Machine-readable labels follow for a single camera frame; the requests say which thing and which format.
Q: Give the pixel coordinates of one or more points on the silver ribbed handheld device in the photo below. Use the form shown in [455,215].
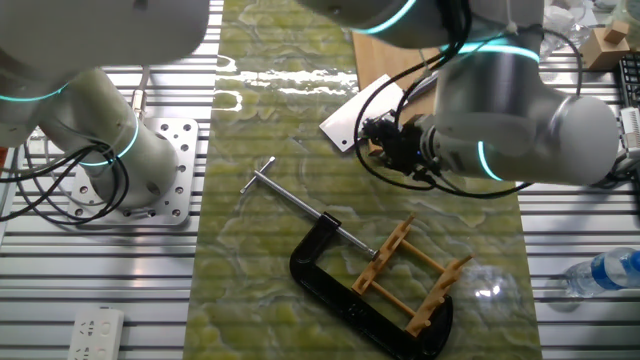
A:
[631,127]

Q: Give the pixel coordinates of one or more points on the black keyboard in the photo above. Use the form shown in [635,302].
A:
[631,80]

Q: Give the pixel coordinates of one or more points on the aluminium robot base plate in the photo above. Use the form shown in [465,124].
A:
[182,150]

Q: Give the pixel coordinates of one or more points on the wooden knife rack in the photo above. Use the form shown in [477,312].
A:
[380,257]

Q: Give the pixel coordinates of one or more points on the small camera on metal mount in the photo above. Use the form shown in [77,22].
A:
[627,167]

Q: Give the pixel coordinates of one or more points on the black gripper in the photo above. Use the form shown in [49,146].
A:
[407,147]

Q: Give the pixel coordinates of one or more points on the small light wooden block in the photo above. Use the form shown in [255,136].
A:
[616,31]

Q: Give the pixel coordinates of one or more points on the pale green container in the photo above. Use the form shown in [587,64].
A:
[629,11]

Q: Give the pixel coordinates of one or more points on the large light wooden block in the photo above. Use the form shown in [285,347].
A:
[597,52]

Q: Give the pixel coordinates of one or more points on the clear water bottle blue label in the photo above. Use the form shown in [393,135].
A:
[605,272]

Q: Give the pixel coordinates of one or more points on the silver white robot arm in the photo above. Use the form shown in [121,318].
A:
[500,110]

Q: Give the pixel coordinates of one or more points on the bamboo cutting board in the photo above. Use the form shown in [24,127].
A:
[380,60]

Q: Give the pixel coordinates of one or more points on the stainless steel cleaver knife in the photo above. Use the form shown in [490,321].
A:
[350,117]

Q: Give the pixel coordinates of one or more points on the white power strip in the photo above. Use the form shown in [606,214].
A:
[97,335]

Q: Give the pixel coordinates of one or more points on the black C-clamp with steel screw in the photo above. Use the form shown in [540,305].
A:
[320,280]

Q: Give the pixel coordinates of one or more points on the green marble pattern mat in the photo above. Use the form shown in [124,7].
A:
[280,150]

